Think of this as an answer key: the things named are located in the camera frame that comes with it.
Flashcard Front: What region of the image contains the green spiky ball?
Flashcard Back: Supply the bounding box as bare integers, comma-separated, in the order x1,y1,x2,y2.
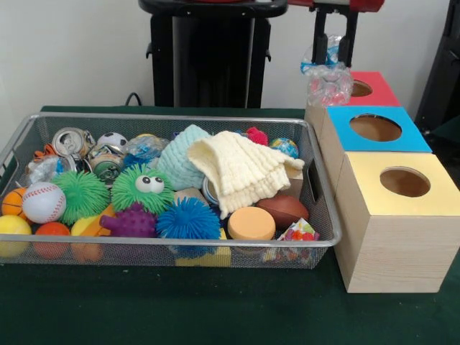
52,170,111,225

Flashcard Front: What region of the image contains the dark green table cloth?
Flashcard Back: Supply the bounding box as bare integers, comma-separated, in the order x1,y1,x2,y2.
0,106,460,345

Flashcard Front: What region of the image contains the blue spiky ball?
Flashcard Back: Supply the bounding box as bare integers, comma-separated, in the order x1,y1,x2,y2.
156,197,221,245

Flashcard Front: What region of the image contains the small orange basketball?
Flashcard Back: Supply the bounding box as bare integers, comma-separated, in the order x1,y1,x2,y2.
1,188,28,217

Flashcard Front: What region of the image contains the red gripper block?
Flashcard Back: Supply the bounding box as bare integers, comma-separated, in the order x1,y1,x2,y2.
290,0,386,68

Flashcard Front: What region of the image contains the white baseball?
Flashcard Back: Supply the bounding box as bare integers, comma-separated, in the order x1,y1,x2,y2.
22,181,67,224

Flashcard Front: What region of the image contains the clear plastic bottle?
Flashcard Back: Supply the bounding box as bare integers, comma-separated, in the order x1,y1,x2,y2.
300,34,354,107

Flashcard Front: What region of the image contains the red orange ball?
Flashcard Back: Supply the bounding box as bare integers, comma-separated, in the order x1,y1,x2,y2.
34,221,72,259

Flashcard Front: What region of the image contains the clear mesh bin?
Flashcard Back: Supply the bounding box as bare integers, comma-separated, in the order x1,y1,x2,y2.
0,112,342,270

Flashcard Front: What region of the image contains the small globe ball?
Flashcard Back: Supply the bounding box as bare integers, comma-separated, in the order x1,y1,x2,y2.
270,137,300,160

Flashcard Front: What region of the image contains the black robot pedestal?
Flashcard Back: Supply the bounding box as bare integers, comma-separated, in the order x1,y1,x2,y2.
139,0,288,109

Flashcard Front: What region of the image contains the small brown football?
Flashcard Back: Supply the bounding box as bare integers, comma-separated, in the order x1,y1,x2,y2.
257,193,311,231

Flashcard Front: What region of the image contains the mint green knitted cloth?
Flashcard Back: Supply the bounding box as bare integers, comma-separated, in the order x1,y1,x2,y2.
157,125,213,192

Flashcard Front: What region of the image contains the orange round disc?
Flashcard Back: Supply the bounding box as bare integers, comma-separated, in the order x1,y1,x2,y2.
227,206,276,242

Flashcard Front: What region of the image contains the purple spiky ball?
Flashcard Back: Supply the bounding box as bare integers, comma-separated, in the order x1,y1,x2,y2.
99,201,157,239

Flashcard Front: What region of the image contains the yellow ball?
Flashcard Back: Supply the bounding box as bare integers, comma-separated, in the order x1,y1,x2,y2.
0,215,33,258

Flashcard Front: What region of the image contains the wooden box with three holes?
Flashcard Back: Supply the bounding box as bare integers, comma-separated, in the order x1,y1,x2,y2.
305,70,460,294

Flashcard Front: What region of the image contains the pale yellow knitted cloth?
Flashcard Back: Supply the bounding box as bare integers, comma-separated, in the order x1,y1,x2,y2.
188,131,305,219

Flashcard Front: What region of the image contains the green fuzzy ball with eyes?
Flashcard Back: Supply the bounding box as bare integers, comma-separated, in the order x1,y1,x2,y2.
111,164,175,215

